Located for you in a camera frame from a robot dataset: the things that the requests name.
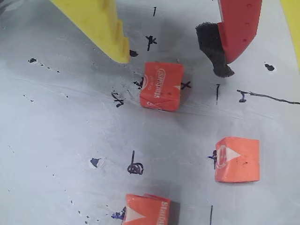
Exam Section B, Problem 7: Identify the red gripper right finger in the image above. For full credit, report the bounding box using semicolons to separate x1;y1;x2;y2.
195;0;263;78

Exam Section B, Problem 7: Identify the white marked table cloth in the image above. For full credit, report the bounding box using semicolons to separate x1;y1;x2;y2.
0;0;300;225

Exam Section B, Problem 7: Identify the yellow three-compartment box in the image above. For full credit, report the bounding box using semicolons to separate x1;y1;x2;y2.
280;0;300;77

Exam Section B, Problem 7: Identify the orange Starburst candy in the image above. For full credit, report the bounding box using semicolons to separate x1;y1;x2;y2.
139;61;185;113
123;193;180;225
215;136;261;183

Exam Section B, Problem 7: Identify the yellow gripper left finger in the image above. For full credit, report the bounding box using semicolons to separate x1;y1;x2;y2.
50;0;130;65

